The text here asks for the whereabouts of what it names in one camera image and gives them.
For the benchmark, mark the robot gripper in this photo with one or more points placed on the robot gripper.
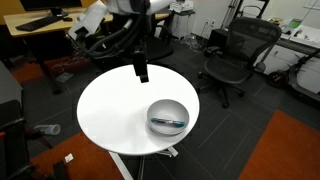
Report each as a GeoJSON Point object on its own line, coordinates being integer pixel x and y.
{"type": "Point", "coordinates": [140, 63]}

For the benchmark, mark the teal black marker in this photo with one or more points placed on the teal black marker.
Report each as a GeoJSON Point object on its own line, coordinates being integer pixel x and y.
{"type": "Point", "coordinates": [168, 122]}

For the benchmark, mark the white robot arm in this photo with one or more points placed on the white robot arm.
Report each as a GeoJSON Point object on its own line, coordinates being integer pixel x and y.
{"type": "Point", "coordinates": [91, 18]}

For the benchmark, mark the grey round bowl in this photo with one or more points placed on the grey round bowl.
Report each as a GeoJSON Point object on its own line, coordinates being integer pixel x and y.
{"type": "Point", "coordinates": [168, 111]}

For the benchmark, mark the black desk chair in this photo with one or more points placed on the black desk chair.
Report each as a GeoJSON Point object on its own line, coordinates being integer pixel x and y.
{"type": "Point", "coordinates": [160, 48]}

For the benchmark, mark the white drawer cabinet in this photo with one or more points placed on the white drawer cabinet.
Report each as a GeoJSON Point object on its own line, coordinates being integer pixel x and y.
{"type": "Point", "coordinates": [183, 25]}

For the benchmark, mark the grey floor plate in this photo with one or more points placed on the grey floor plate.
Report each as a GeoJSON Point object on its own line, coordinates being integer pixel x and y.
{"type": "Point", "coordinates": [64, 77]}

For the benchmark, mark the white box device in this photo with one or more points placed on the white box device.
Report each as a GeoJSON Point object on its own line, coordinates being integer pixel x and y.
{"type": "Point", "coordinates": [181, 5]}

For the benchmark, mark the black computer tower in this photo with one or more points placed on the black computer tower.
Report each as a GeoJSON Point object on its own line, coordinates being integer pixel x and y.
{"type": "Point", "coordinates": [218, 38]}

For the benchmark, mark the white table base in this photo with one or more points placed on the white table base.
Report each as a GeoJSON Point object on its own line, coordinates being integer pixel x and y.
{"type": "Point", "coordinates": [120, 165]}

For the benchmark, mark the black mesh office chair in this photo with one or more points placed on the black mesh office chair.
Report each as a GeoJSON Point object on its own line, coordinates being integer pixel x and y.
{"type": "Point", "coordinates": [233, 63]}

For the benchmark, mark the black computer mouse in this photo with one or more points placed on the black computer mouse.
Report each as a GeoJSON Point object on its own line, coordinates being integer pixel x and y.
{"type": "Point", "coordinates": [67, 19]}

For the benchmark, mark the clear plastic bottle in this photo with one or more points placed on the clear plastic bottle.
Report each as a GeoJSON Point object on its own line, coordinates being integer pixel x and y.
{"type": "Point", "coordinates": [48, 129]}

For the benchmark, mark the small white tag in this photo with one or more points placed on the small white tag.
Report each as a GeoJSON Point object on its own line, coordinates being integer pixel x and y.
{"type": "Point", "coordinates": [69, 158]}

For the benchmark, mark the black computer monitor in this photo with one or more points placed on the black computer monitor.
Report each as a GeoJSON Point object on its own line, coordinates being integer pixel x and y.
{"type": "Point", "coordinates": [50, 4]}

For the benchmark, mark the black keyboard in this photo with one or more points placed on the black keyboard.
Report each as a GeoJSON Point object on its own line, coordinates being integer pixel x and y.
{"type": "Point", "coordinates": [36, 23]}

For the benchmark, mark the small black floor block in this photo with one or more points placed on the small black floor block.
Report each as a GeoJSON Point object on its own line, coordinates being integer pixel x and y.
{"type": "Point", "coordinates": [61, 170]}

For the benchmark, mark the light wooden desk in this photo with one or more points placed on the light wooden desk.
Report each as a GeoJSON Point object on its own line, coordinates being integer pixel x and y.
{"type": "Point", "coordinates": [20, 26]}

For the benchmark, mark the grey cabinet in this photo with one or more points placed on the grey cabinet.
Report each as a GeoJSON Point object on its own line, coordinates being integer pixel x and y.
{"type": "Point", "coordinates": [8, 86]}

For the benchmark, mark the white counter cabinet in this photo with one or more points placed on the white counter cabinet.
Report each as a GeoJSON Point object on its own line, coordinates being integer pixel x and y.
{"type": "Point", "coordinates": [283, 55]}

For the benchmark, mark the black electric scooter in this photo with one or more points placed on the black electric scooter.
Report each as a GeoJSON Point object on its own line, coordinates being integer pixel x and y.
{"type": "Point", "coordinates": [300, 80]}

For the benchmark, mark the green item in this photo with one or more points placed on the green item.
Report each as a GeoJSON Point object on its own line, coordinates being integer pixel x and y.
{"type": "Point", "coordinates": [295, 23]}

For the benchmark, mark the black cart frame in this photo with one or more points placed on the black cart frame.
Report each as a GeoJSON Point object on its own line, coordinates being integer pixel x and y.
{"type": "Point", "coordinates": [13, 150]}

